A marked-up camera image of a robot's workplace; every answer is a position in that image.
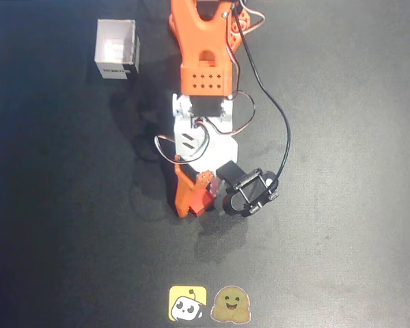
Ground black table mat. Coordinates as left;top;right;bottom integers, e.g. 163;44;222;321
0;0;410;328

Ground hugging face emoji sticker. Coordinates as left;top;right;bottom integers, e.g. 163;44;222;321
210;285;252;324

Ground white cardboard box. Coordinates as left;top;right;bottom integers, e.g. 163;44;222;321
94;18;141;80

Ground red cube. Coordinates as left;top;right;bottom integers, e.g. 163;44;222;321
189;188;215;219

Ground black gripper-mounted camera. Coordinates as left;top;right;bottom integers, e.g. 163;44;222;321
215;160;279;218

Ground black camera cable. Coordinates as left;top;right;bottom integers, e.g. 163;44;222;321
230;0;292;179

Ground white and red arm wire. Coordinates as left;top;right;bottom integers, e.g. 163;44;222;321
221;9;266;136

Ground gripper servo wire loop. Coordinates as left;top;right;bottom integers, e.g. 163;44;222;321
154;118;211;164

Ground yellow robot face sticker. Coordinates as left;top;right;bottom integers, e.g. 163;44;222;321
168;285;208;322

